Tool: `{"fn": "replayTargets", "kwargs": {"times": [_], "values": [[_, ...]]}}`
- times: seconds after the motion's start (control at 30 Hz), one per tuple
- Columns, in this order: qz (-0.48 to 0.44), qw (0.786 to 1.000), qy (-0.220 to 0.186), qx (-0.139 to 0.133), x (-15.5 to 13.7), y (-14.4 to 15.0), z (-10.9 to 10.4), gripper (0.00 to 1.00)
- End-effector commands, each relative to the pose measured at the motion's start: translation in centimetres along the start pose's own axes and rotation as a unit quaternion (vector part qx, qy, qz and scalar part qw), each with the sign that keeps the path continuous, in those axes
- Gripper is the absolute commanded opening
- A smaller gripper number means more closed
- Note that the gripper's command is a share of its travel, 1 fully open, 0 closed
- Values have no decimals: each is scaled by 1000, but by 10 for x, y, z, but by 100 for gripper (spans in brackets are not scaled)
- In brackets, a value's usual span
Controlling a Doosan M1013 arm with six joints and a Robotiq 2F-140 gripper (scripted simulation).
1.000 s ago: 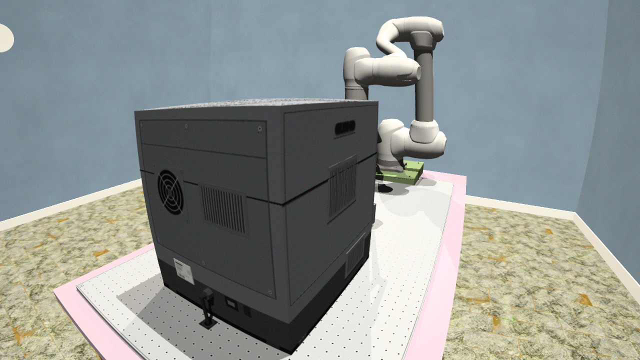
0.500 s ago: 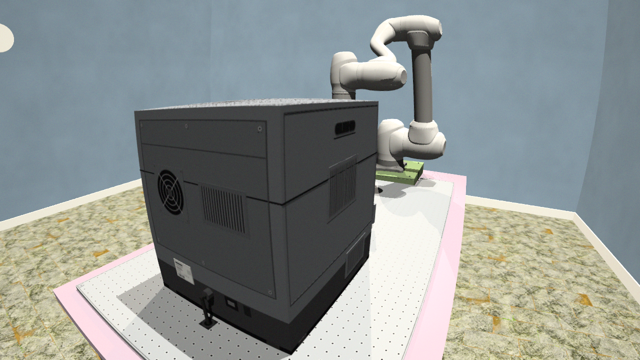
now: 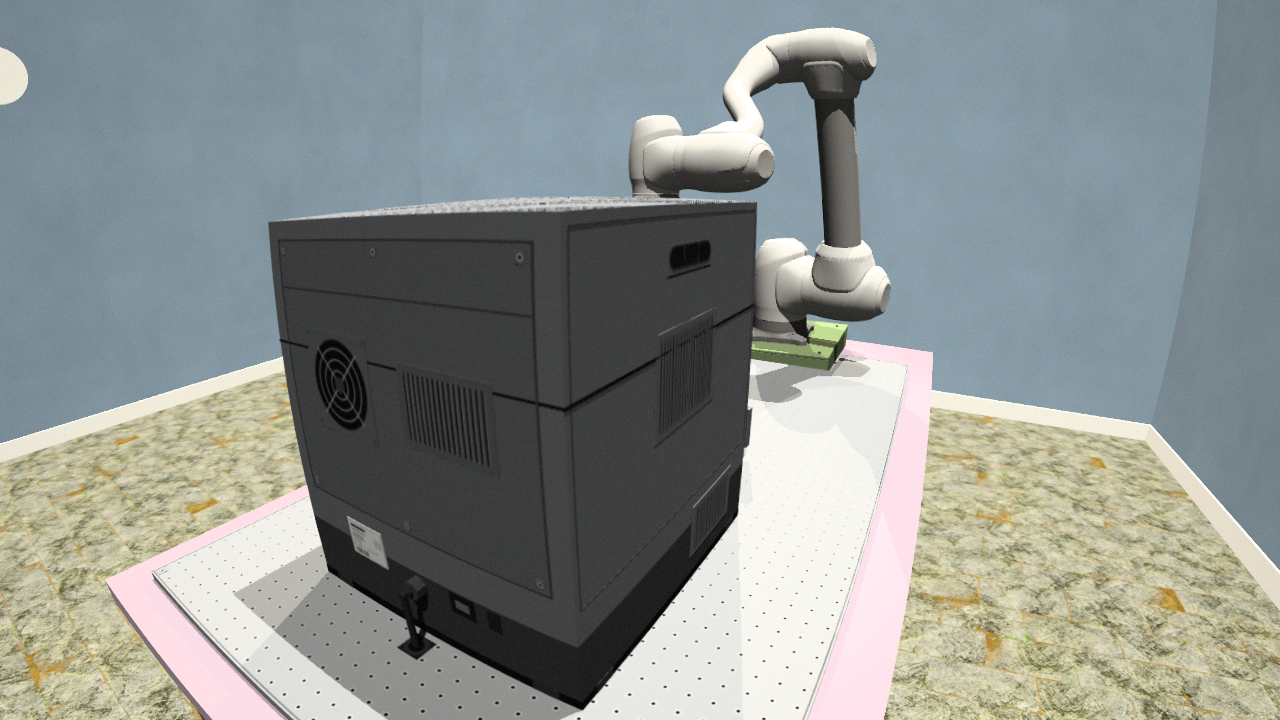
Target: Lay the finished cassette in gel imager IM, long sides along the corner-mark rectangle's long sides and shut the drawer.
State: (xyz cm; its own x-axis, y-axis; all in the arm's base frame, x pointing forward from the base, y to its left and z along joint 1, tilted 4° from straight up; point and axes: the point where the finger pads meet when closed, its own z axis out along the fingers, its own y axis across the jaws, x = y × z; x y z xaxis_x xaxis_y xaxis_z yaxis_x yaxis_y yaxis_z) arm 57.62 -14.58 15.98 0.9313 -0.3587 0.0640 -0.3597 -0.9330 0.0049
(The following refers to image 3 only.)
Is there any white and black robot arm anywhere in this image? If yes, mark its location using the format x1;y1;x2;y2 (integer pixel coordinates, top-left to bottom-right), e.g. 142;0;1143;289
628;28;891;346

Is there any dark grey instrument cabinet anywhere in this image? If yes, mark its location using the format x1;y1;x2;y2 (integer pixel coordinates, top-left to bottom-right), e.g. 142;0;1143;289
268;197;756;710

